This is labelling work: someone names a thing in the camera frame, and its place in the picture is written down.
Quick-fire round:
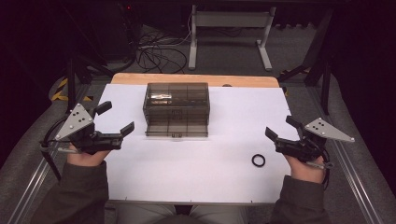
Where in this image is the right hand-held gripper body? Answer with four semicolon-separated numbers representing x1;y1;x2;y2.
275;117;356;163

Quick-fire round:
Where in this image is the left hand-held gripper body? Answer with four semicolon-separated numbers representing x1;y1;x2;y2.
54;103;124;156

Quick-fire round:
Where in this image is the black rubber ring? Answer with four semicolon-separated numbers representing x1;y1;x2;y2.
251;153;266;168

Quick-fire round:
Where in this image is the smoky transparent drawer box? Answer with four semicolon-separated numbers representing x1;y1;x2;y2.
142;81;211;138

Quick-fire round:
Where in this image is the person's left hand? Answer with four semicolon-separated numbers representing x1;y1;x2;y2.
66;144;110;168

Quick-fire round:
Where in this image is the person's right hand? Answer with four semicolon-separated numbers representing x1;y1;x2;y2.
284;154;327;184

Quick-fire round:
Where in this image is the yellow black hazard tape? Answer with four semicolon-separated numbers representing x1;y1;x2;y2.
50;77;94;103

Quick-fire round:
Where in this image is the black tripod stand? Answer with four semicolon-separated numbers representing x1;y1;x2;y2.
64;55;115;115

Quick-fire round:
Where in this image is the black metal stand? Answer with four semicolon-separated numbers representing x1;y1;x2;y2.
276;8;334;116

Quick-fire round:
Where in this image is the wooden table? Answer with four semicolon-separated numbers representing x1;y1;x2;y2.
110;73;280;89

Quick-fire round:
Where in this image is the white paper sheet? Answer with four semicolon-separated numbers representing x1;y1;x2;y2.
92;83;302;204

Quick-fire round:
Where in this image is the black equipment case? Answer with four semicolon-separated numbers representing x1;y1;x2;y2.
92;3;142;63

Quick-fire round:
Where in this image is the person's right leg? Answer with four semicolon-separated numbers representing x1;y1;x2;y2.
190;204;248;224

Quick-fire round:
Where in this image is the white metal stand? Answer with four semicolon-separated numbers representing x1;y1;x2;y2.
187;4;277;72

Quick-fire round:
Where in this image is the left hand-held gripper cable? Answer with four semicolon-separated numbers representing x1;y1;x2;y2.
39;116;68;182

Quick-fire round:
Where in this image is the hand-held gripper cable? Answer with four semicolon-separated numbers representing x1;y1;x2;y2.
320;148;333;191
39;116;68;182

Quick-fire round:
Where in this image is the right hand-held gripper cable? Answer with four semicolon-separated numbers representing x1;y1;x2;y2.
320;148;333;191

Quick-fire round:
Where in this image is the aluminium rail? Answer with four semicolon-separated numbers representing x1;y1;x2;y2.
306;87;386;224
6;143;64;224

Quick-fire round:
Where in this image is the tangle of floor cables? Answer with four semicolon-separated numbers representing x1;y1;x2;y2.
134;26;191;75

